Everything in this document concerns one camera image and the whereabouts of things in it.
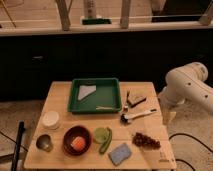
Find black pole left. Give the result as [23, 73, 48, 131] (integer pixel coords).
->
[11, 121, 25, 171]

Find green plastic tray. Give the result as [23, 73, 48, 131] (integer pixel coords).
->
[67, 78, 122, 114]

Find white handled brush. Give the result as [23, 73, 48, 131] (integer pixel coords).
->
[120, 109, 156, 124]

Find small metal cup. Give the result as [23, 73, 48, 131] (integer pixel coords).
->
[36, 134, 53, 152]

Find grey triangular cloth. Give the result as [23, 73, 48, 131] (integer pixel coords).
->
[78, 85, 96, 100]

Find black floor cable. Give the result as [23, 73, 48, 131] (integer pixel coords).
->
[168, 132, 213, 171]

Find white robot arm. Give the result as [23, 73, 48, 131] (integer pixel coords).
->
[158, 62, 213, 125]

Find white paper cup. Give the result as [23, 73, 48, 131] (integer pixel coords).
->
[42, 111, 60, 130]

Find orange fruit piece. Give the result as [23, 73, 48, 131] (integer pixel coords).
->
[71, 136, 86, 151]

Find blue sponge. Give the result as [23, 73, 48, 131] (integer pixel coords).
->
[108, 143, 132, 166]

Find dark red bowl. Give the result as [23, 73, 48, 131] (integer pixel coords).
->
[63, 125, 91, 156]

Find dark red grape bunch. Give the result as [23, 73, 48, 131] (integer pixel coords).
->
[132, 132, 161, 150]

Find small white stick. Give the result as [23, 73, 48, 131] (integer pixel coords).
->
[96, 106, 114, 110]

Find small green cup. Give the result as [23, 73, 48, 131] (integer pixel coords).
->
[93, 127, 109, 144]

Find green base object background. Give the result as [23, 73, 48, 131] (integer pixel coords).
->
[82, 18, 111, 25]

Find thin dark utensil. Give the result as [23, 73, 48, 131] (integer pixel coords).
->
[124, 90, 130, 111]

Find green cucumber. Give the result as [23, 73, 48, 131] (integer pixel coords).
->
[99, 128, 112, 154]

